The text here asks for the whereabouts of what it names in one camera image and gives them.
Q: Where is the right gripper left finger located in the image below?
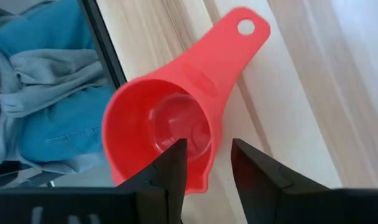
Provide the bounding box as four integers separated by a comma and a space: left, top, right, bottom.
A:
0, 138, 189, 224

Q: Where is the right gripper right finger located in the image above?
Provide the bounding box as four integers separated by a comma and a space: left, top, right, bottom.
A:
231, 138, 378, 224

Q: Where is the red measuring cup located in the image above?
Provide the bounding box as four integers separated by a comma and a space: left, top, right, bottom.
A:
101, 6, 271, 195

